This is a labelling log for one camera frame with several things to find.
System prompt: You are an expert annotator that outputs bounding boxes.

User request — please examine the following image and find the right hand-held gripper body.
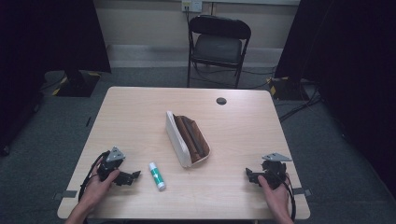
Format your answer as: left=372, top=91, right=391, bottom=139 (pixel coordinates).
left=261, top=151, right=293, bottom=190

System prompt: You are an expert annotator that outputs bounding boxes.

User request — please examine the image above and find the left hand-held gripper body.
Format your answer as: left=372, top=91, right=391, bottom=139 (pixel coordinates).
left=96, top=146, right=127, bottom=183

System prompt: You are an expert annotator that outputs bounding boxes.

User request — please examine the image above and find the white and green glue stick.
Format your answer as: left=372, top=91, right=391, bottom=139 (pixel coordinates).
left=148, top=161, right=167, bottom=192

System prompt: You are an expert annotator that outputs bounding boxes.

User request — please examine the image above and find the white pencil case brown lining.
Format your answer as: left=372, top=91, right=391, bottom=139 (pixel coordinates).
left=164, top=110, right=212, bottom=170

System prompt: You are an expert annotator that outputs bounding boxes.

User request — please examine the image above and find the person's left hand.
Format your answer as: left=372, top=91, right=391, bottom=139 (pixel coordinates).
left=78, top=157, right=121, bottom=213

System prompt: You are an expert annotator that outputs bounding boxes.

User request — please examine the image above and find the person's right hand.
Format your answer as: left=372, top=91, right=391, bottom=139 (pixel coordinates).
left=257, top=175, right=291, bottom=217

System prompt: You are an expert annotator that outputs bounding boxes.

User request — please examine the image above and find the black stand base striped tape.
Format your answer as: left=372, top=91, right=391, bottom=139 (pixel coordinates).
left=266, top=76, right=311, bottom=102
left=51, top=69, right=103, bottom=98

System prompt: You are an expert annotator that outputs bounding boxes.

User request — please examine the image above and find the black folding chair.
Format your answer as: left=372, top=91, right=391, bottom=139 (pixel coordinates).
left=186, top=14, right=252, bottom=90

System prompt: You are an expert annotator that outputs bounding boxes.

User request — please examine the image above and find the black curtain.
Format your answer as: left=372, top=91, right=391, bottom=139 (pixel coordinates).
left=274, top=0, right=396, bottom=202
left=0, top=0, right=112, bottom=157

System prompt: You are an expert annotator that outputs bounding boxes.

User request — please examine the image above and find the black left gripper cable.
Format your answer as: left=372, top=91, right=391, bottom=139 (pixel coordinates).
left=78, top=150, right=110, bottom=203

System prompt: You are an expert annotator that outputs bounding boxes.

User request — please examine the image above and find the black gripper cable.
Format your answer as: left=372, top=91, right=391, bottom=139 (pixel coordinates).
left=78, top=150, right=110, bottom=203
left=281, top=173, right=297, bottom=221

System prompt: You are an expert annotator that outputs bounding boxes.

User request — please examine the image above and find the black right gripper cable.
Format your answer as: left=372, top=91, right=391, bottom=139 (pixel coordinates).
left=281, top=173, right=297, bottom=221

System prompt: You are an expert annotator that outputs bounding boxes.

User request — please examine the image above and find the grey table edge bracket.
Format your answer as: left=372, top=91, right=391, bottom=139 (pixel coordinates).
left=291, top=187, right=313, bottom=197
left=52, top=189, right=78, bottom=201

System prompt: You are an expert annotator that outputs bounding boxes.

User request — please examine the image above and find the black floor cable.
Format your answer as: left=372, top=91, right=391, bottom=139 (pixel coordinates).
left=278, top=90, right=324, bottom=123
left=190, top=61, right=276, bottom=91

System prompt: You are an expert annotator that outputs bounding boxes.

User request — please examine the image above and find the black plug cable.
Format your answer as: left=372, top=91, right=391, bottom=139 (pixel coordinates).
left=184, top=5, right=191, bottom=34

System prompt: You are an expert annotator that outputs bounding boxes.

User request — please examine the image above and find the white wall socket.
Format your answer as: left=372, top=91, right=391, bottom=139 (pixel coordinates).
left=181, top=0, right=204, bottom=14

